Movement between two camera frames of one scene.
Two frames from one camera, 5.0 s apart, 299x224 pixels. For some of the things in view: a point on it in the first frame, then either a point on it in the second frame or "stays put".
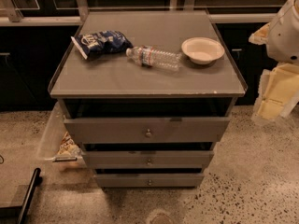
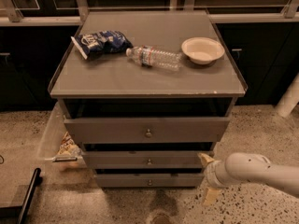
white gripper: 285,36 -> 210,174
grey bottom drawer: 148,180 stays put
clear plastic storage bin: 58,144 stays put
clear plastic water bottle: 151,57 stays put
